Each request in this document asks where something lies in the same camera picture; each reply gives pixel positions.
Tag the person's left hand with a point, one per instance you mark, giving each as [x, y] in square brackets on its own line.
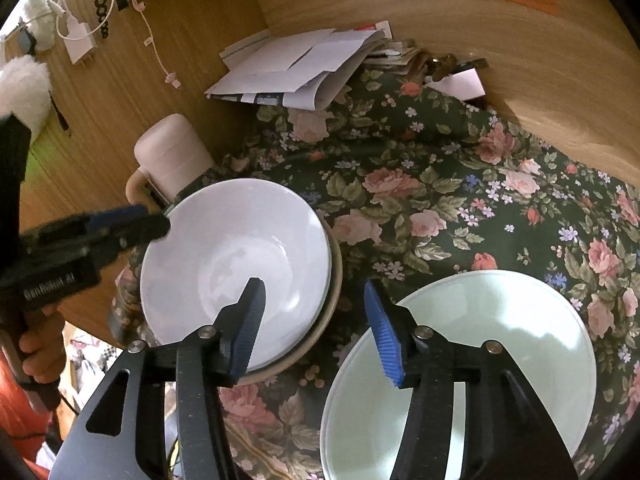
[45, 350]

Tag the pink mug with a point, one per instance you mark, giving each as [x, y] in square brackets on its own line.
[170, 150]

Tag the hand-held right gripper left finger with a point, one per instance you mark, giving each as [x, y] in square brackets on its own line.
[250, 340]

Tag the white fluffy headband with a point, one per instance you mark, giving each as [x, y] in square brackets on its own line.
[42, 17]

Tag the white black-spotted bowl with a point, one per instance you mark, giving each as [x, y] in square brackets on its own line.
[225, 260]

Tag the pink bowl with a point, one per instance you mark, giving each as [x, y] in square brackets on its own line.
[336, 280]

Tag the red and white tube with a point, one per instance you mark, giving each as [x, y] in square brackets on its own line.
[375, 27]

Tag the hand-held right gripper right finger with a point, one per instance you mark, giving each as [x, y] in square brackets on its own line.
[385, 340]

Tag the mint green plate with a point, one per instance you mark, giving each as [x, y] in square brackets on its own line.
[500, 340]

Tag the white fluffy pompom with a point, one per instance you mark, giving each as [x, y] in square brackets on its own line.
[25, 90]

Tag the pile of white papers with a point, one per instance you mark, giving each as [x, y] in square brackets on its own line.
[300, 65]

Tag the small white box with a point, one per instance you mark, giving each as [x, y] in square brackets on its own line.
[465, 82]

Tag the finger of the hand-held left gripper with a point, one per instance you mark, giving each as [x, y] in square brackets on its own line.
[142, 230]
[115, 216]

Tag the floral tablecloth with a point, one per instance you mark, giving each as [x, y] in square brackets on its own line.
[425, 185]

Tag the person's left forearm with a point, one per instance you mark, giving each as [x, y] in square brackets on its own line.
[20, 435]

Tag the checked cloth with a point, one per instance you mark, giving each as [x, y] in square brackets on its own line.
[85, 347]

